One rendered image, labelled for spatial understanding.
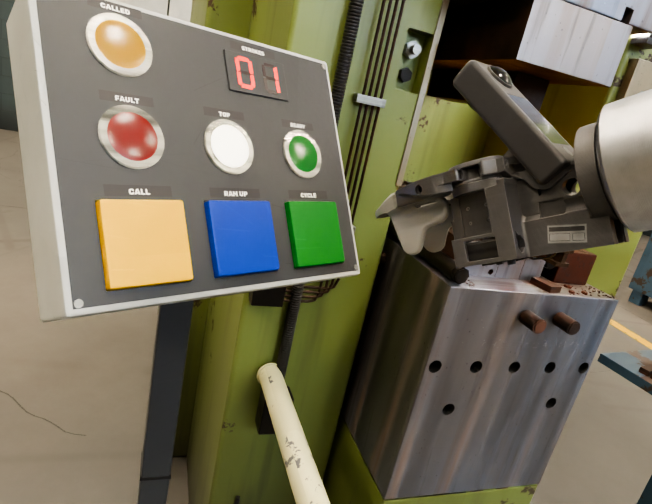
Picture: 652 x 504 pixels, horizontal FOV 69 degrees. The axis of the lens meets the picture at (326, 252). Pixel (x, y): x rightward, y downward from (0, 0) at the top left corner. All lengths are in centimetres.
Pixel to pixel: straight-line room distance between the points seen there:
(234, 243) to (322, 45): 45
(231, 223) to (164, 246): 7
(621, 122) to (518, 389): 72
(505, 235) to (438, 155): 98
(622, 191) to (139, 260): 36
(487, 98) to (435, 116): 92
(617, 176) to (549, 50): 55
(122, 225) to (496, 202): 30
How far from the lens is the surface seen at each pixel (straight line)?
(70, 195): 43
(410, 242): 44
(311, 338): 98
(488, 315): 87
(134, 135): 46
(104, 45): 49
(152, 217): 44
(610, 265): 133
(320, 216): 56
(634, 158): 34
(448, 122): 134
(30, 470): 171
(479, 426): 101
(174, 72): 51
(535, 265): 97
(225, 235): 47
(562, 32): 88
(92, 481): 165
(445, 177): 39
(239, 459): 112
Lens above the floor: 116
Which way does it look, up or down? 18 degrees down
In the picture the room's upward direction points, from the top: 12 degrees clockwise
